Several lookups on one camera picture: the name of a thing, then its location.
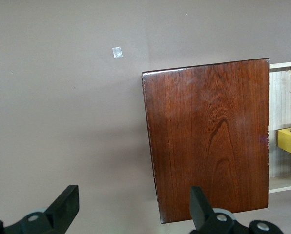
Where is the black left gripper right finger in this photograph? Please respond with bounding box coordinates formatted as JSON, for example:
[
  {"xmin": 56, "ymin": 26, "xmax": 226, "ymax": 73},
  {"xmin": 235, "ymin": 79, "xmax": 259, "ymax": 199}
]
[{"xmin": 189, "ymin": 185, "xmax": 249, "ymax": 234}]

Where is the dark brown wooden cabinet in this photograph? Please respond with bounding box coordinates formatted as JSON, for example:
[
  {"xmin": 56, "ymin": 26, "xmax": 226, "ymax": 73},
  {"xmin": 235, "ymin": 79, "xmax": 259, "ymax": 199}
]
[{"xmin": 142, "ymin": 58, "xmax": 270, "ymax": 224}]

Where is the yellow wooden block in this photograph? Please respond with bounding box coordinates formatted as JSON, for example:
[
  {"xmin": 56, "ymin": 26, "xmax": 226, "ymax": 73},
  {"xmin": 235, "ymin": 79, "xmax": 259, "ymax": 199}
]
[{"xmin": 277, "ymin": 127, "xmax": 291, "ymax": 155}]

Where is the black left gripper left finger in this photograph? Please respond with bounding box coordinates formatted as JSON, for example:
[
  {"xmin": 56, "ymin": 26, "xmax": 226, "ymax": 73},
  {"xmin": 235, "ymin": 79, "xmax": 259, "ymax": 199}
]
[{"xmin": 3, "ymin": 185, "xmax": 80, "ymax": 234}]

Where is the light wood drawer white handle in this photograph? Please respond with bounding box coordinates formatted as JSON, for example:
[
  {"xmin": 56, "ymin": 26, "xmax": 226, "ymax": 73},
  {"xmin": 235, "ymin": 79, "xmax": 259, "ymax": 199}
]
[{"xmin": 267, "ymin": 60, "xmax": 291, "ymax": 195}]

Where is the small clear tape patch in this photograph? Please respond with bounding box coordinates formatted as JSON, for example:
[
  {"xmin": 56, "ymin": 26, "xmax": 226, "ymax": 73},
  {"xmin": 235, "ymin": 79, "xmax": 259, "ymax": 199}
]
[{"xmin": 112, "ymin": 46, "xmax": 124, "ymax": 59}]

